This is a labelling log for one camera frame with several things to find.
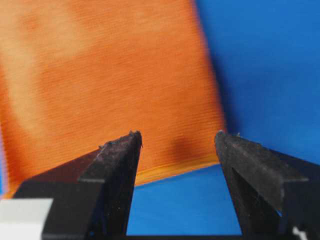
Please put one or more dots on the blue tablecloth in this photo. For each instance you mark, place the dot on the blue tablecloth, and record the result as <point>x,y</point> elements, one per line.
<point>265,55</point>

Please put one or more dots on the orange towel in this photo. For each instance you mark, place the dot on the orange towel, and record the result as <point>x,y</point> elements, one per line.
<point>75,74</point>

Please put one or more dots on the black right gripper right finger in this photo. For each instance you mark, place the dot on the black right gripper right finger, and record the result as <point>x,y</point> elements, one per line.
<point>275,196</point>

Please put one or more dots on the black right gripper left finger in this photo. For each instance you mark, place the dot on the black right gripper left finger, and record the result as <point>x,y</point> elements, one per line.
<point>91,195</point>

